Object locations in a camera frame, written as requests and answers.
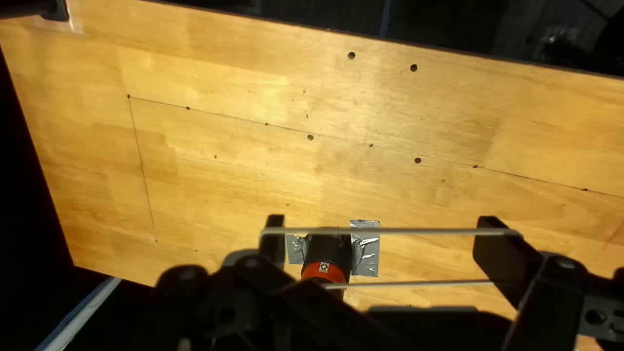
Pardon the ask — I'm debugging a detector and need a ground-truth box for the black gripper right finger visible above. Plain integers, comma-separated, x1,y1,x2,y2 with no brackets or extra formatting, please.
473,215,592,351

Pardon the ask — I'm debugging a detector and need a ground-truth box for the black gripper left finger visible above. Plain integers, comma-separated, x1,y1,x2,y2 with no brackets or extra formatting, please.
221,213,309,308

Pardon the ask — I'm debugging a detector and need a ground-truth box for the small red object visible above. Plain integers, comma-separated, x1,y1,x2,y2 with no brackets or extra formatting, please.
301,232,354,283

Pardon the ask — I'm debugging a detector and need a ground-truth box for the white floor strip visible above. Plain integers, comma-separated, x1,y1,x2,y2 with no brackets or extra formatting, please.
36,277,124,351

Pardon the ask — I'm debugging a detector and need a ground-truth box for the silver metal bracket plate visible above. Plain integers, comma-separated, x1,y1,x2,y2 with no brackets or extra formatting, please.
285,219,383,279

